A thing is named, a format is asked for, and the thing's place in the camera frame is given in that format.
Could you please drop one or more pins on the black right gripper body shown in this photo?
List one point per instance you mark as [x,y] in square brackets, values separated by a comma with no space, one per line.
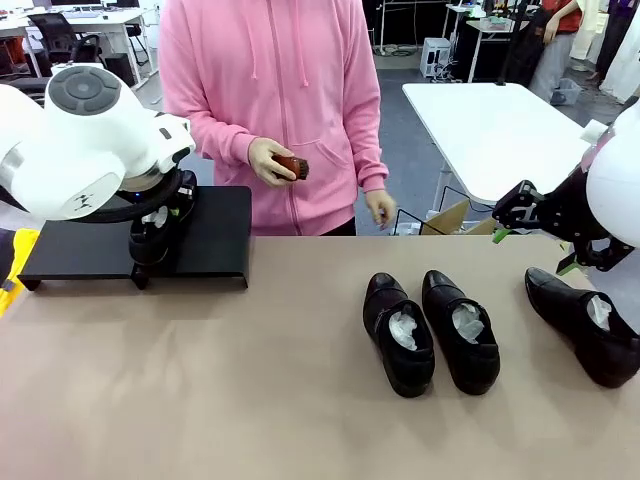
[570,210]

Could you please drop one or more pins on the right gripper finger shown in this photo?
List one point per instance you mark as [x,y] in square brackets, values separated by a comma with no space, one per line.
[520,205]
[600,255]

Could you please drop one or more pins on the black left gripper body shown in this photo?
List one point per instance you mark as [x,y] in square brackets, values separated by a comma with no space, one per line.
[185,182]

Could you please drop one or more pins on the black leather buckle shoe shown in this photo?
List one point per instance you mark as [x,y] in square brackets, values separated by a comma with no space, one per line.
[565,305]
[150,247]
[475,365]
[410,370]

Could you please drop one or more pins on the brown wooden shoe brush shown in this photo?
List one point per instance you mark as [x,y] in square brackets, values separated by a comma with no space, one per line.
[295,167]

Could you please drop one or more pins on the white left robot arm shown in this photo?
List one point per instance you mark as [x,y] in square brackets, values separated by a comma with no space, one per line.
[75,150]

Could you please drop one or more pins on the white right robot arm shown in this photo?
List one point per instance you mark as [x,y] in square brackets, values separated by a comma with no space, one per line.
[620,190]

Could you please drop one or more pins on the person's right forearm pink sleeve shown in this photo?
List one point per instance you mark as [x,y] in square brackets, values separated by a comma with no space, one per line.
[210,130]

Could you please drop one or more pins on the person's left forearm pink sleeve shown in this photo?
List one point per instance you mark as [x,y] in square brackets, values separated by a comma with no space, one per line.
[367,150]

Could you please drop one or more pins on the black shoe stand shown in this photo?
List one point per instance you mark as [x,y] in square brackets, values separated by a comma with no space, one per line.
[215,240]

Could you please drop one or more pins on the person's right hand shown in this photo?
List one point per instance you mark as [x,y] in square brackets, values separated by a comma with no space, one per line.
[262,160]

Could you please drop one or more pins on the person's left hand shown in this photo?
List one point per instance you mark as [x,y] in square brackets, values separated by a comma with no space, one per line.
[382,207]

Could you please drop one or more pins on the white tissue paper stuffing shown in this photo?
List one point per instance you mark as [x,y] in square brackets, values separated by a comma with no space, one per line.
[467,322]
[599,310]
[157,218]
[402,330]

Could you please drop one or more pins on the cardboard box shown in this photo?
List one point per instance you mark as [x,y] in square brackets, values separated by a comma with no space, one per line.
[452,217]

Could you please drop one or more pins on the white table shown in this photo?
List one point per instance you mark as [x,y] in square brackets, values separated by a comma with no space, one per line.
[490,130]

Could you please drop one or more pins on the grey bin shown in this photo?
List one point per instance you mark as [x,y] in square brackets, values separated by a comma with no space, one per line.
[567,92]

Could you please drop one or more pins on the black computer tower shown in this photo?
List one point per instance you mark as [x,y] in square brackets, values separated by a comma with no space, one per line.
[120,70]

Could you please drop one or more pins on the person in pink hoodie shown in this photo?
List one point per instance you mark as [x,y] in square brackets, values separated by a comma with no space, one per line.
[280,75]

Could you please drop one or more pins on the background person red shirt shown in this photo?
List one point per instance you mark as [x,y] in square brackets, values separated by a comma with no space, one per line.
[557,55]

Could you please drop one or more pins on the black pole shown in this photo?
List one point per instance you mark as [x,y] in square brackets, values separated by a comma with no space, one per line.
[510,45]

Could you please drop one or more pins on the white computer case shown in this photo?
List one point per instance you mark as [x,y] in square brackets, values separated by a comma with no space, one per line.
[435,57]

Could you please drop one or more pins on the yellow fabric item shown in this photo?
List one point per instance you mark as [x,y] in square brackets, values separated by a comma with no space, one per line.
[20,250]

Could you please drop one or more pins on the white office desk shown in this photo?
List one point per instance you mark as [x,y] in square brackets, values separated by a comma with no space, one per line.
[100,20]

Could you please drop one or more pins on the black office chair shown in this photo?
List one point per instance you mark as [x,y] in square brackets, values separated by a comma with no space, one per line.
[55,35]

